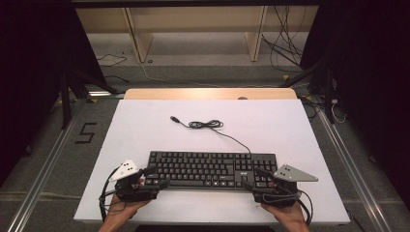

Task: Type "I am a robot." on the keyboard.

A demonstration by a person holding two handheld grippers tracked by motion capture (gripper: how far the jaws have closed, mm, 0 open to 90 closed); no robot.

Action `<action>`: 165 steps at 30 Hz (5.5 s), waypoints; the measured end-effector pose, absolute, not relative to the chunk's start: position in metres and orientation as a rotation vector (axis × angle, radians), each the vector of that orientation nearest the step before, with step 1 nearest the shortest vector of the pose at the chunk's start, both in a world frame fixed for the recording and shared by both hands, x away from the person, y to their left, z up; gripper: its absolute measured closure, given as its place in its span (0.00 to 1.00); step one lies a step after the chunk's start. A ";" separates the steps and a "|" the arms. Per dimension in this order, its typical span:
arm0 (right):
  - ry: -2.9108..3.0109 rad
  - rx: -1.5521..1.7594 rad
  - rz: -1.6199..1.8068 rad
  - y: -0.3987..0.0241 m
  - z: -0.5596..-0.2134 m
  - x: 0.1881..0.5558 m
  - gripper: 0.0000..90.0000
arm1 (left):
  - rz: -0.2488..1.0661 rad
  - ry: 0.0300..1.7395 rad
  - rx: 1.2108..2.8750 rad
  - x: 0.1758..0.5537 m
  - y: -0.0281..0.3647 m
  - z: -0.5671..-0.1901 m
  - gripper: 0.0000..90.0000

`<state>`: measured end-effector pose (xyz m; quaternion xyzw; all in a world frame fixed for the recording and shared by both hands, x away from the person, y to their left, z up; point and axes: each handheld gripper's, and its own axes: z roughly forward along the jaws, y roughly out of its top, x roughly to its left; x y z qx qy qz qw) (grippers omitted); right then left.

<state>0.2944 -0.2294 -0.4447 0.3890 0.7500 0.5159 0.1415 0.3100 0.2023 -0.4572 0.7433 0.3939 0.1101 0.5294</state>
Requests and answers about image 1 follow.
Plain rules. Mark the person's left hand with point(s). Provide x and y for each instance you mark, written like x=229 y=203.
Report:
x=124 y=209

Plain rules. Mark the aluminium floor rail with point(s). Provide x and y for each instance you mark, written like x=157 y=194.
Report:
x=38 y=183
x=351 y=170

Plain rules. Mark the white table mat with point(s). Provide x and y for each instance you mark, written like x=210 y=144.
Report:
x=264 y=129

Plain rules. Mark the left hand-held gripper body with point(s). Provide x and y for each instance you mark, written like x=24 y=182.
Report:
x=135 y=191

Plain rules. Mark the person's right hand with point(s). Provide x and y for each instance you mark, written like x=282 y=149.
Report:
x=286 y=214

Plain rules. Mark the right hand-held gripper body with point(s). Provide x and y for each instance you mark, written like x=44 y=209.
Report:
x=283 y=190

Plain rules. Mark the black computer keyboard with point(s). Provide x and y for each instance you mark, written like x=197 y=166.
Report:
x=209 y=167

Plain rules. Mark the black metal stand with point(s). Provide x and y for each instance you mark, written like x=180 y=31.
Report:
x=66 y=96
x=327 y=87

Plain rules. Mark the dark curtain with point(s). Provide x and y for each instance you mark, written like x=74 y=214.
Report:
x=370 y=96
x=35 y=80

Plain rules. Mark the light wooden shelf unit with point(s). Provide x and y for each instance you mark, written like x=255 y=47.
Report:
x=193 y=19

